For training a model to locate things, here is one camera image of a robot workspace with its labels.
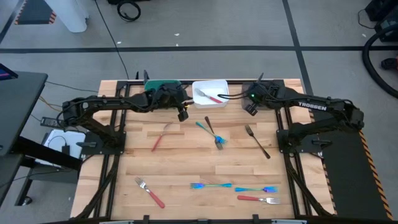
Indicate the white frame end cap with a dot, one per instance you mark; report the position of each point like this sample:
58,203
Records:
118,222
289,222

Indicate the small black hazard-edged mat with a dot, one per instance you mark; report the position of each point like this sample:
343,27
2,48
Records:
34,12

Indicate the grey plastic bin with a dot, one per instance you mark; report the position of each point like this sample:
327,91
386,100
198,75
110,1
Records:
243,90

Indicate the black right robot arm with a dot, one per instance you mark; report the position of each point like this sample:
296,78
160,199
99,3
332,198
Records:
311,104

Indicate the dark metal fork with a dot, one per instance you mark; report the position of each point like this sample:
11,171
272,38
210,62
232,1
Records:
258,142
207,121

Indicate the white flat box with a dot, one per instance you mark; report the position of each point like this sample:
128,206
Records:
74,140

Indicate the iridescent rainbow fork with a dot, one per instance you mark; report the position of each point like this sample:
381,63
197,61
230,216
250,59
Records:
214,185
205,129
248,189

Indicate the black equipment case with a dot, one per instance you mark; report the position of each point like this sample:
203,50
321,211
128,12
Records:
385,12

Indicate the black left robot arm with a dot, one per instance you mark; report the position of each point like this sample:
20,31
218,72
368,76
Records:
105,102

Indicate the black power adapter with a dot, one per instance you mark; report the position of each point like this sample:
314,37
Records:
49,122

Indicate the black aluminium table frame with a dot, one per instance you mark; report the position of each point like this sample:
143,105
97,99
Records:
236,82

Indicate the black side desk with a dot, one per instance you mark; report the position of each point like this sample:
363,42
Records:
21,105

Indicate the large black hazard-edged platform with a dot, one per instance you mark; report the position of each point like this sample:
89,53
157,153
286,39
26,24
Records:
348,186

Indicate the small black charger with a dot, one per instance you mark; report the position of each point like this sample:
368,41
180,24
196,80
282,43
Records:
65,149

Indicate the laptop with blue screen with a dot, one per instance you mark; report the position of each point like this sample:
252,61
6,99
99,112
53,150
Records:
6,74

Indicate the teal plastic bin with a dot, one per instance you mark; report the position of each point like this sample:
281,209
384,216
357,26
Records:
152,84

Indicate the person's shoe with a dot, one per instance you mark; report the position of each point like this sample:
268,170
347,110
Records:
390,64

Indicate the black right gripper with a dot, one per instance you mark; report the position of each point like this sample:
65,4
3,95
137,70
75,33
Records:
264,93

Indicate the white plastic bin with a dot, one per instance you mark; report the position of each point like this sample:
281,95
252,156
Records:
214,88

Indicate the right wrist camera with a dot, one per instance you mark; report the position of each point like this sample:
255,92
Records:
251,109

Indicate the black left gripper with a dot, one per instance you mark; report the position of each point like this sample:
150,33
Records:
168,96

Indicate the white machine column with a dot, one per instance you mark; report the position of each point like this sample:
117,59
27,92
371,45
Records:
70,15

